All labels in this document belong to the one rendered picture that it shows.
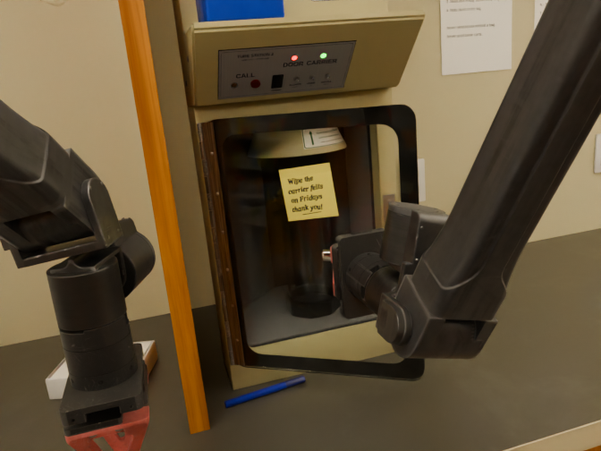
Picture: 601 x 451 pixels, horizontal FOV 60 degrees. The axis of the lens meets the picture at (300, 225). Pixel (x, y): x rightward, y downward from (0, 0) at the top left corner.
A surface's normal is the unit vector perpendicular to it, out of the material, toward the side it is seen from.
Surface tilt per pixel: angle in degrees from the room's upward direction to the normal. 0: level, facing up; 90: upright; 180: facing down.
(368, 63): 135
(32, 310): 90
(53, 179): 83
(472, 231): 77
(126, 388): 0
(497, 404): 0
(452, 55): 90
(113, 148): 90
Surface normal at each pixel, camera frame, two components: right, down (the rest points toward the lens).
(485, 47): 0.29, 0.21
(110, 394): -0.09, -0.96
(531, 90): -0.94, -0.06
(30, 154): 0.90, -0.29
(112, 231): 0.97, -0.23
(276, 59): 0.27, 0.83
